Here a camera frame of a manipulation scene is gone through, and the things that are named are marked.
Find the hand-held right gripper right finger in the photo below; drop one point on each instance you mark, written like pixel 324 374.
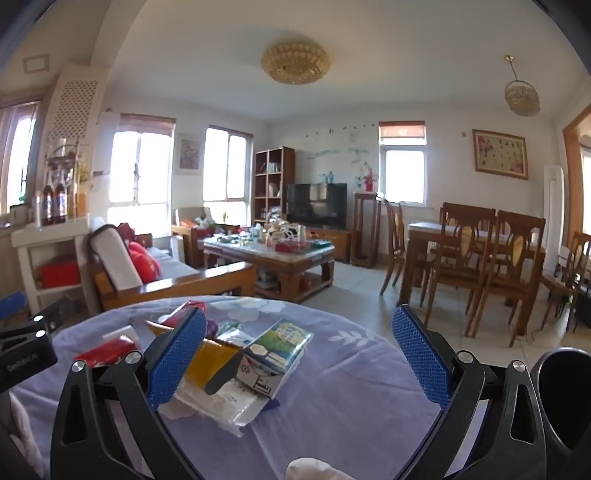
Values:
pixel 420 355

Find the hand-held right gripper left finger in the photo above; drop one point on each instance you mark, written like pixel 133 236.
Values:
pixel 178 355

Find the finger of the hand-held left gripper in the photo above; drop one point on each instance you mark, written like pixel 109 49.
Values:
pixel 44 325
pixel 13 305

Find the yellow snack packet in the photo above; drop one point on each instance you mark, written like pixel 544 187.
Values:
pixel 207 364

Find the white plastic packet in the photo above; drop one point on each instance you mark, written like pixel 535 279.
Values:
pixel 221 406

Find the red foil packet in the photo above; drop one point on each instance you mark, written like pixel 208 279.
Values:
pixel 106 353

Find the landscape print carton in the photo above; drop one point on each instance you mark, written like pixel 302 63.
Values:
pixel 281 346

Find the black bin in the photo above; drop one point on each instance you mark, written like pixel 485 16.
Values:
pixel 563 406

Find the person's right hand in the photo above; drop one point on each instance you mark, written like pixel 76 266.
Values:
pixel 314 470

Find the red box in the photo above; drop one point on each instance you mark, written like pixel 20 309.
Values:
pixel 60 274

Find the white side cabinet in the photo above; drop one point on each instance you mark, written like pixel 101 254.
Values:
pixel 51 233

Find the purple floral tablecloth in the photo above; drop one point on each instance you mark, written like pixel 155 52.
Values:
pixel 346 392

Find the wooden sofa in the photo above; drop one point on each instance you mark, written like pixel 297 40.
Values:
pixel 221 277

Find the red cushion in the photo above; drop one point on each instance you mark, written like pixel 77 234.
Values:
pixel 145 265

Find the white cushion with black trim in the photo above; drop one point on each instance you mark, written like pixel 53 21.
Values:
pixel 115 258

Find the brown glass bottle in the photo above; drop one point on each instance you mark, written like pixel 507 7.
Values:
pixel 60 206
pixel 48 207

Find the wooden dining table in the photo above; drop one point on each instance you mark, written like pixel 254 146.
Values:
pixel 425 228

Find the wooden dining chair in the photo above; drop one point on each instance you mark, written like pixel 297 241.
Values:
pixel 521 221
pixel 466 217
pixel 577 244
pixel 392 221

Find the wooden television cabinet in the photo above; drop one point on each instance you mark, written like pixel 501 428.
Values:
pixel 339 244

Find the wooden armchair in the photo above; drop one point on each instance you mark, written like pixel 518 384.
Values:
pixel 184 217

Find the wooden coffee table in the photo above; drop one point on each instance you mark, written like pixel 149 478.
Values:
pixel 286 267

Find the balcony window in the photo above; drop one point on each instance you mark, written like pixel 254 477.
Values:
pixel 23 152

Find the coffee table clutter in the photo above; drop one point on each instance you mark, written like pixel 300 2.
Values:
pixel 286 235

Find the tall wooden plant stand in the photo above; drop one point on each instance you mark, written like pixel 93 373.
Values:
pixel 367 198

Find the red flower vase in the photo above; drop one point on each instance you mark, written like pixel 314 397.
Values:
pixel 368 184

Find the small window with blind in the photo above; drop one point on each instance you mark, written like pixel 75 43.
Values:
pixel 404 175

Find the black television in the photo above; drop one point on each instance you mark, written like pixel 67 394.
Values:
pixel 316 205

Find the large window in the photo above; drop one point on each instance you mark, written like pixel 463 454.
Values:
pixel 152 170

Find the narrow window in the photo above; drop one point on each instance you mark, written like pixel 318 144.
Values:
pixel 217 161

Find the small framed flower picture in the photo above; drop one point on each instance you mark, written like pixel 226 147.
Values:
pixel 188 154

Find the white lattice column cover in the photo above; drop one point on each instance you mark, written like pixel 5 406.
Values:
pixel 74 110

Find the large framed floral picture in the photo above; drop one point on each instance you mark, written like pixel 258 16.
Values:
pixel 499 154

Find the wooden bookshelf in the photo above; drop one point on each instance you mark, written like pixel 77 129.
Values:
pixel 290 170

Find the square ceiling vent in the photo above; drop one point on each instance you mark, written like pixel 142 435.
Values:
pixel 36 63

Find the crystal pendant lamp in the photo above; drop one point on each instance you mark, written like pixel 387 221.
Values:
pixel 521 97

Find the round crystal ceiling lamp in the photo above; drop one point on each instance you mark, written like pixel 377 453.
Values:
pixel 295 62

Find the white wall boiler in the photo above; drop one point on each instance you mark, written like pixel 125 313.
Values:
pixel 109 143

